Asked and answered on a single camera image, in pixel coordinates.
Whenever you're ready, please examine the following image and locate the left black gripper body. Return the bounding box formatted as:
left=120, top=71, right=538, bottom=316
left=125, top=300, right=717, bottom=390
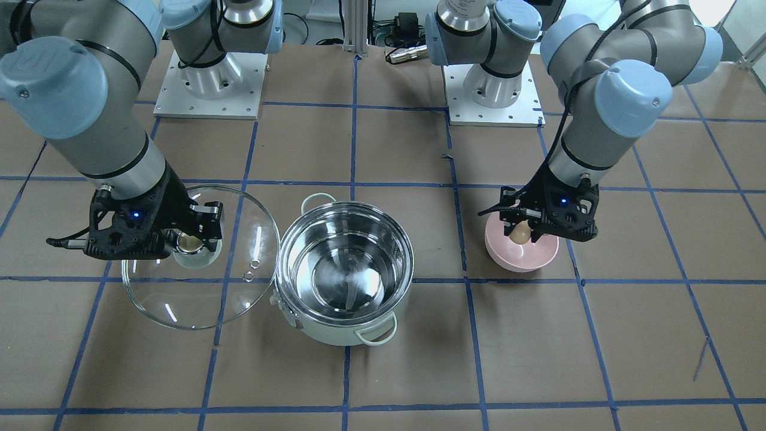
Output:
left=500, top=167, right=599, bottom=242

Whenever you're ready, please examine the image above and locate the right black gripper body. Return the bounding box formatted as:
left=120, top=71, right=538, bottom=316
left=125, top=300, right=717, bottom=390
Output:
left=84, top=166, right=224, bottom=261

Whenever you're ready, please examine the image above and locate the brown egg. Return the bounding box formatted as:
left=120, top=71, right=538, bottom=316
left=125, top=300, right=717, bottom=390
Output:
left=509, top=220, right=533, bottom=245

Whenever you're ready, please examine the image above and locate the glass pot lid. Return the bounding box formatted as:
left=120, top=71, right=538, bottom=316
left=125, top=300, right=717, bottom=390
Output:
left=121, top=184, right=280, bottom=330

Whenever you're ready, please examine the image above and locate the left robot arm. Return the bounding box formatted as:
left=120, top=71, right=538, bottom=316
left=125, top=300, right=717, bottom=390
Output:
left=424, top=1, right=723, bottom=244

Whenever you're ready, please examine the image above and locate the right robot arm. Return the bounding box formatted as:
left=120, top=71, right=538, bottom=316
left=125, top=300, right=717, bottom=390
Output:
left=2, top=1, right=284, bottom=268

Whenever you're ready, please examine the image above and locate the pale green cooking pot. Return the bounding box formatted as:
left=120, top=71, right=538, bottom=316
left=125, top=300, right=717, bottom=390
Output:
left=270, top=193, right=414, bottom=347

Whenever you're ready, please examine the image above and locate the pink bowl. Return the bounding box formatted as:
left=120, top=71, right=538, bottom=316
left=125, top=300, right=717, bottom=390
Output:
left=485, top=213, right=559, bottom=272

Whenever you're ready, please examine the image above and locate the silver cylindrical connector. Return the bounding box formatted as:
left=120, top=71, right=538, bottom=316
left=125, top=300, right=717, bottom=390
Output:
left=385, top=45, right=428, bottom=65

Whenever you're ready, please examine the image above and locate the black power adapter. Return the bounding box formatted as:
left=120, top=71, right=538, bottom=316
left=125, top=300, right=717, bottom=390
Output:
left=394, top=12, right=420, bottom=38

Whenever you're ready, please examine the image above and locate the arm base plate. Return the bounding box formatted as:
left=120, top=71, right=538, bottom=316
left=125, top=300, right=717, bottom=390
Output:
left=442, top=63, right=545, bottom=128
left=154, top=53, right=270, bottom=120

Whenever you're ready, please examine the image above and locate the aluminium frame post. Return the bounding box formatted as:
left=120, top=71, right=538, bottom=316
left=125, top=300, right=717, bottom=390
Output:
left=339, top=1, right=372, bottom=57

